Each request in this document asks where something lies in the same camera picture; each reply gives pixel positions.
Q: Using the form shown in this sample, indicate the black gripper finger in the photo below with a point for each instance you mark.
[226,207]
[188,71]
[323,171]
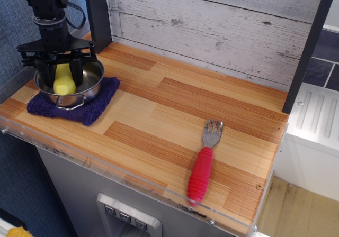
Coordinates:
[46,72]
[76,69]

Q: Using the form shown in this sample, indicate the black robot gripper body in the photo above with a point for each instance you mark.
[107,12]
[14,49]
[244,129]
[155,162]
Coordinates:
[56,45]

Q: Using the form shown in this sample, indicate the yellow toy banana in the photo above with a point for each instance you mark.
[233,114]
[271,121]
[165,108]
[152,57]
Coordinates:
[64,83]

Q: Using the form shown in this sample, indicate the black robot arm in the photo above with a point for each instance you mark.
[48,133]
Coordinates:
[50,9]

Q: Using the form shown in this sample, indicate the small stainless steel pot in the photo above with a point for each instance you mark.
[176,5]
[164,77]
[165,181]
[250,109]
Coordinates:
[93,73]

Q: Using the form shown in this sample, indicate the purple folded cloth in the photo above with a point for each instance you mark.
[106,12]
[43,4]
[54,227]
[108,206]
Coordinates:
[86,114]

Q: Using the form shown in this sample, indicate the clear acrylic table edge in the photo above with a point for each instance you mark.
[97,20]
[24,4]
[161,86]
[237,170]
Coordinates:
[151,175]

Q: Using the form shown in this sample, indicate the silver panel with buttons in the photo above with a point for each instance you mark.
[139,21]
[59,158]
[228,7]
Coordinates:
[120,219]

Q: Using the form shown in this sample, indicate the yellow black object bottom left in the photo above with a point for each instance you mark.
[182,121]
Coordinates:
[18,232]

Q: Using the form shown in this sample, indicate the white ribbed sink unit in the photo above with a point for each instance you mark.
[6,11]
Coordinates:
[308,156]

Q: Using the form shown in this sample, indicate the left dark vertical post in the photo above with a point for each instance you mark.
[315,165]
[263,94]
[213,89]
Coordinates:
[99,22]

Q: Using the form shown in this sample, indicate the dark vertical post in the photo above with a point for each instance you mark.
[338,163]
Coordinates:
[99,22]
[314,34]

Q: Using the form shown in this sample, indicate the red handled metal fork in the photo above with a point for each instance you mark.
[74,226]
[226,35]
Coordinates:
[199,178]

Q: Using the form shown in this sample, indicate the right dark vertical post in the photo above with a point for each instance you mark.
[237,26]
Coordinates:
[314,34]

